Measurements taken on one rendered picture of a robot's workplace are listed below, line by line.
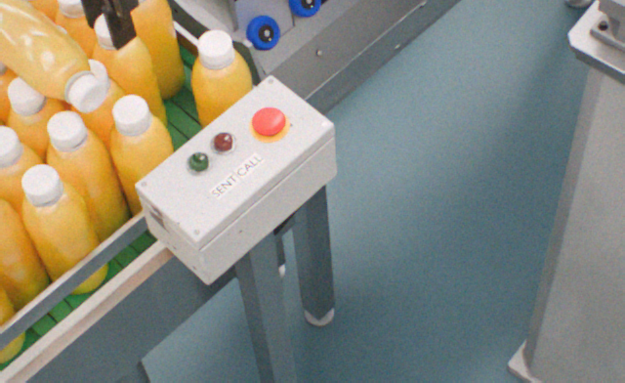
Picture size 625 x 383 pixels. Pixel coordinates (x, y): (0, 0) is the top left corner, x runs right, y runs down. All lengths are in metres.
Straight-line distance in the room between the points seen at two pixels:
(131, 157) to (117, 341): 0.26
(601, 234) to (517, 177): 0.78
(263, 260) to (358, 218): 1.07
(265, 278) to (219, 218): 0.26
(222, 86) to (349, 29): 0.33
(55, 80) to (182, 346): 1.17
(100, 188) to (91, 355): 0.22
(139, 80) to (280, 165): 0.25
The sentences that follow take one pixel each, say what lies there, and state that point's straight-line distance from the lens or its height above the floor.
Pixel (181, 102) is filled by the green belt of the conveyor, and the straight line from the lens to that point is 1.58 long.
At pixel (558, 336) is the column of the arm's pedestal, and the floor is 0.23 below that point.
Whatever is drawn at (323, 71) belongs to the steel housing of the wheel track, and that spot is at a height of 0.85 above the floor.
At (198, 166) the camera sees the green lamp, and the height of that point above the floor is 1.11.
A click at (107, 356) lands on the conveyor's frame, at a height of 0.81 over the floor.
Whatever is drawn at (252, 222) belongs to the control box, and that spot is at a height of 1.05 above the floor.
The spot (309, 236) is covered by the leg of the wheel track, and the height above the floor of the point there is 0.37.
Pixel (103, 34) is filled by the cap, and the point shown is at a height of 1.10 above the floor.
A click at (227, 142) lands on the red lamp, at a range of 1.27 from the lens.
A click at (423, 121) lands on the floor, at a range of 2.64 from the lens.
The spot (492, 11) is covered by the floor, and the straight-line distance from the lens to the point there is 2.84.
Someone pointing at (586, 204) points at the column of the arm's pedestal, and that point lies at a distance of 1.77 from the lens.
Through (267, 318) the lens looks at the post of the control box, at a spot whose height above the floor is 0.75.
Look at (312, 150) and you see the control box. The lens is 1.29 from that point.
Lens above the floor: 2.16
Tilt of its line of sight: 57 degrees down
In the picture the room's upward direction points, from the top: 6 degrees counter-clockwise
